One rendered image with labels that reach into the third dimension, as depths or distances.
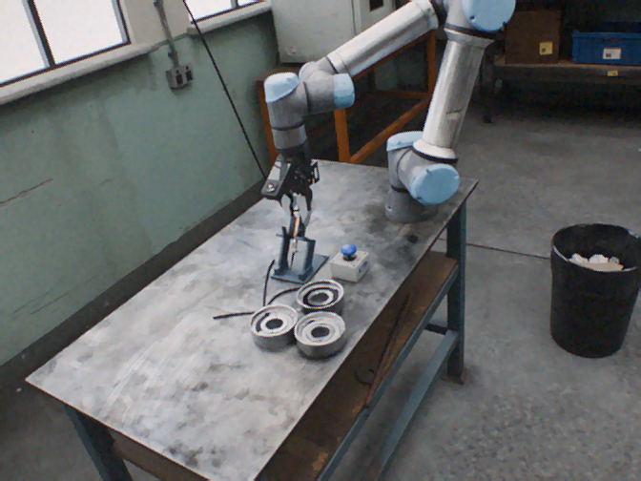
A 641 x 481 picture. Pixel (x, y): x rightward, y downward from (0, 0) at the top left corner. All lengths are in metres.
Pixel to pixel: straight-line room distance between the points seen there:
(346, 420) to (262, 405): 0.33
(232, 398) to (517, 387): 1.33
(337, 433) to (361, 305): 0.30
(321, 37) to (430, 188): 2.11
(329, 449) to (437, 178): 0.67
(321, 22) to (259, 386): 2.54
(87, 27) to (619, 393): 2.66
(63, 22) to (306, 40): 1.36
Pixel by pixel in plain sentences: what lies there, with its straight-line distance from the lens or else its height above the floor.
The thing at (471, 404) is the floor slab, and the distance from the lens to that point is 2.11.
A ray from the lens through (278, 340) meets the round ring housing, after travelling 1.15.
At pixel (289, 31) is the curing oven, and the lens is 3.47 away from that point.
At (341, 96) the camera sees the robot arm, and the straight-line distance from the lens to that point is 1.24.
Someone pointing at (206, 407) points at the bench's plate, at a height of 0.80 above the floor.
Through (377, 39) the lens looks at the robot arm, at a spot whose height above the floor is 1.30.
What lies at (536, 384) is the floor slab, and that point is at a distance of 2.21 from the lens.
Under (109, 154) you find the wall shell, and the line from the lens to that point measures 2.79.
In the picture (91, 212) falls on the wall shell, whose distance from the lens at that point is 2.76.
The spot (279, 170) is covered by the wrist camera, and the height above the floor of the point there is 1.07.
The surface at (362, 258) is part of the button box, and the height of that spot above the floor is 0.84.
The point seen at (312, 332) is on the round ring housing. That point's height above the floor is 0.82.
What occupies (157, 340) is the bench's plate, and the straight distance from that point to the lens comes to 1.29.
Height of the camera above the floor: 1.56
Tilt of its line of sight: 31 degrees down
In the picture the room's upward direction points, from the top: 8 degrees counter-clockwise
